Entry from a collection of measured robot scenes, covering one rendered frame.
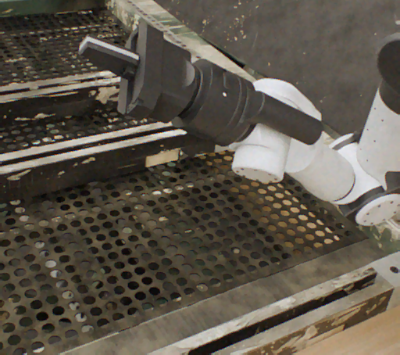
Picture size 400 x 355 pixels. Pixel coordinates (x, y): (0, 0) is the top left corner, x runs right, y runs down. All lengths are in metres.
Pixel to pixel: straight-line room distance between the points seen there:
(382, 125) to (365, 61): 1.61
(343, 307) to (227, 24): 2.15
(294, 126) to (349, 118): 1.69
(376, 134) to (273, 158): 0.20
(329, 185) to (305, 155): 0.08
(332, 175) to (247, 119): 0.22
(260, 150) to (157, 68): 0.17
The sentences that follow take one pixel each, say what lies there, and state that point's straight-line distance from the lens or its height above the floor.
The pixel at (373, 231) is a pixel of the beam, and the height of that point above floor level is 0.89.
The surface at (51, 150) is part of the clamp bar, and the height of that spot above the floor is 1.33.
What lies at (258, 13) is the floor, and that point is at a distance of 2.92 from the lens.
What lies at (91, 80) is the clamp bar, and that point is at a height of 1.17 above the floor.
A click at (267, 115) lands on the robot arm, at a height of 1.46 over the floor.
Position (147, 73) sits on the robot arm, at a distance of 0.69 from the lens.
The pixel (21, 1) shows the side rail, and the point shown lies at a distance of 2.03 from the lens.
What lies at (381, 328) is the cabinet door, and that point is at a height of 1.03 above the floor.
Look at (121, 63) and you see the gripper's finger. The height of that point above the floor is 1.60.
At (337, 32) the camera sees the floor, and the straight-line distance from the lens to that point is 2.62.
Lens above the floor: 2.01
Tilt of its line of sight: 45 degrees down
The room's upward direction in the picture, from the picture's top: 68 degrees counter-clockwise
